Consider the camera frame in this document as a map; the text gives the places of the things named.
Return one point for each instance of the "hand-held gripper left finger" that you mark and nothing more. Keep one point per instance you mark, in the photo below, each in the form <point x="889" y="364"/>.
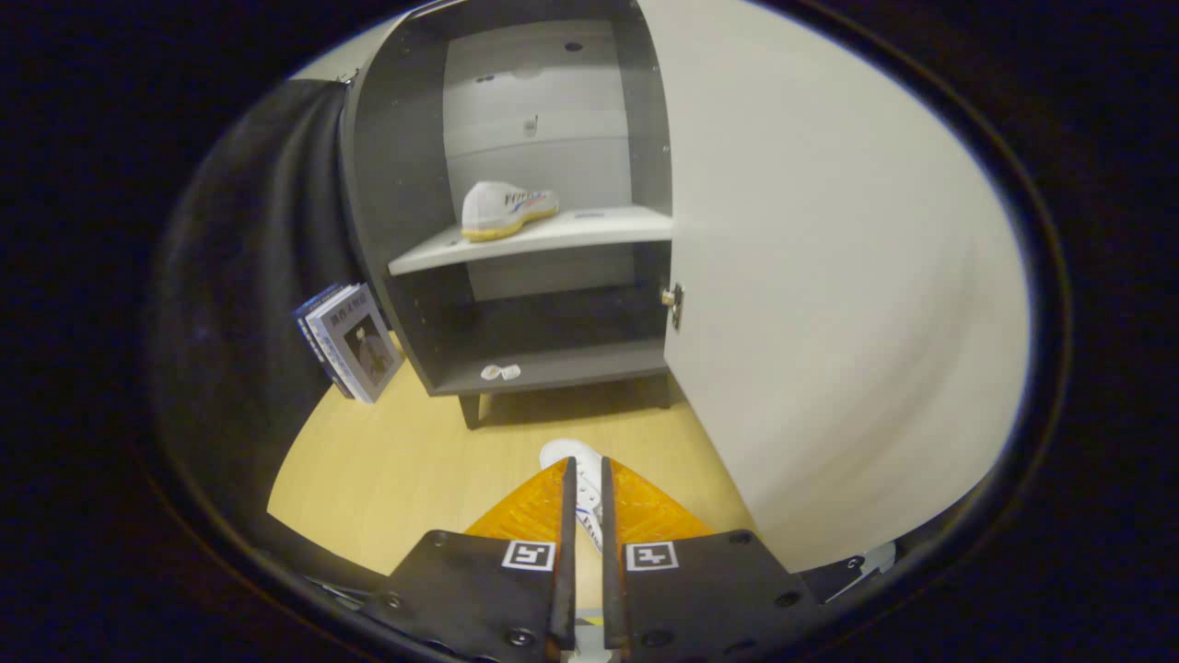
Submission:
<point x="564" y="552"/>

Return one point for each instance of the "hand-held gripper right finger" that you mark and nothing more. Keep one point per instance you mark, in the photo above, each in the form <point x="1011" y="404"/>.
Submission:
<point x="613" y="552"/>

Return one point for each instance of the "white canvas shoe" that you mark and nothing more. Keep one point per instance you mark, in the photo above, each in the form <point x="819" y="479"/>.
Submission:
<point x="497" y="207"/>
<point x="585" y="460"/>

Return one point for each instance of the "white shoe cabinet door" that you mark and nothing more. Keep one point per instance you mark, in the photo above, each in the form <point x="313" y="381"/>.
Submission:
<point x="829" y="276"/>

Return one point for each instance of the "grey shoe cabinet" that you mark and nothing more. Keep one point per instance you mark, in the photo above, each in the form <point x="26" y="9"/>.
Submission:
<point x="405" y="184"/>

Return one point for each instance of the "metal cabinet door hinge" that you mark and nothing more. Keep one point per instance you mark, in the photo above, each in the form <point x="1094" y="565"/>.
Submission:
<point x="673" y="302"/>

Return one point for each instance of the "grey cover book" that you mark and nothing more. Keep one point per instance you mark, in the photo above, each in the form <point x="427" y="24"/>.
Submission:
<point x="368" y="345"/>

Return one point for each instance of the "blue spine book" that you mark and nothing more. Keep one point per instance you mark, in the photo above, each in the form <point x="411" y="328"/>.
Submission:
<point x="321" y="345"/>
<point x="306" y="331"/>

